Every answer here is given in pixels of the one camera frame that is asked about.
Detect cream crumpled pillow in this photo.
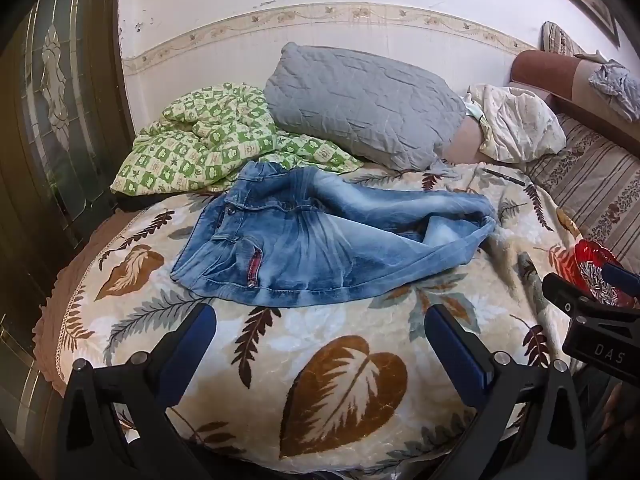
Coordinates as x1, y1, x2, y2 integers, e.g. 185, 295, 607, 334
462, 83, 567, 164

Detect black pen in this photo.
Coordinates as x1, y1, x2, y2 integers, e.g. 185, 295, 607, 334
482, 167, 527, 186

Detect grey quilted pillow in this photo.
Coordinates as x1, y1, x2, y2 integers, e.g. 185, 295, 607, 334
263, 42, 469, 172

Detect blue denim pants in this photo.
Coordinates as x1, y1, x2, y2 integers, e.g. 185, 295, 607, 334
170, 160, 499, 309

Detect striped sofa cushion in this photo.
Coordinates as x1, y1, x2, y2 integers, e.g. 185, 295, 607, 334
525, 110, 640, 272

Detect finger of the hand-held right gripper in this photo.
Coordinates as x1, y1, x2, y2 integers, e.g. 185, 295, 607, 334
542, 272, 608, 322
600, 262, 640, 295

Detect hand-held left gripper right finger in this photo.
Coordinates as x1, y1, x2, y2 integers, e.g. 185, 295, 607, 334
424, 304, 588, 480

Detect green checkered quilt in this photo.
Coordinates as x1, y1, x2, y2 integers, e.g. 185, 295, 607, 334
110, 84, 364, 197

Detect brown sofa armrest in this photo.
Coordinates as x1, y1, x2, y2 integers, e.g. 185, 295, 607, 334
507, 50, 640, 141

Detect grey crumpled cloth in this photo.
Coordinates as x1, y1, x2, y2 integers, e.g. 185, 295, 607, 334
588, 60, 640, 122

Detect pink pillow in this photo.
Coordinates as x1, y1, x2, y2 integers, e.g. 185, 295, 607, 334
444, 115, 490, 166

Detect dark stained glass door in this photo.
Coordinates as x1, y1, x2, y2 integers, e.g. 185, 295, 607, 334
0, 0, 137, 413

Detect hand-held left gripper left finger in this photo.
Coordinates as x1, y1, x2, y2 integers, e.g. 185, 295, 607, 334
55, 302, 218, 480

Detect patterned small cushion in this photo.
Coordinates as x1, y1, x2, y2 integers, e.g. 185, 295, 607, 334
542, 21, 587, 59

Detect leaf print blanket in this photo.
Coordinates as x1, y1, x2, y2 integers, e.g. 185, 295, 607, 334
32, 159, 603, 477

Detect red glass bowl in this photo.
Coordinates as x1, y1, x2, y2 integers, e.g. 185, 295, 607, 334
556, 240, 637, 309

